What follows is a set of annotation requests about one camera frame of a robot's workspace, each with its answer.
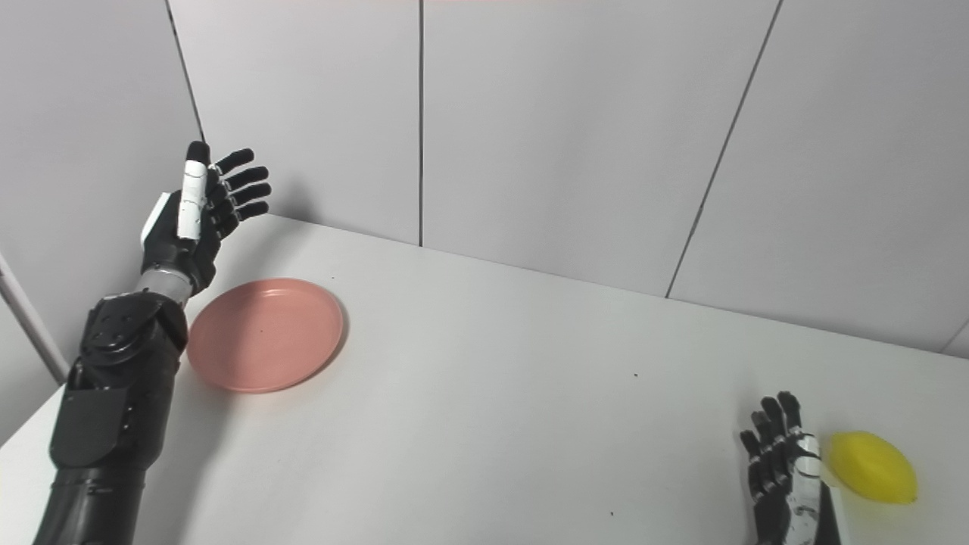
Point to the yellow lemon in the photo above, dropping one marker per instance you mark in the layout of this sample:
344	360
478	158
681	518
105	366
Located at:
872	466

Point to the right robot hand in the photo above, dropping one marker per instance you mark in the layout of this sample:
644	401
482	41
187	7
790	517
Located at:
787	484

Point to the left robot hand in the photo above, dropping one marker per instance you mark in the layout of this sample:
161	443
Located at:
193	219

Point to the pink plate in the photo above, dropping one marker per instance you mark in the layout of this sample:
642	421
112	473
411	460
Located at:
265	335

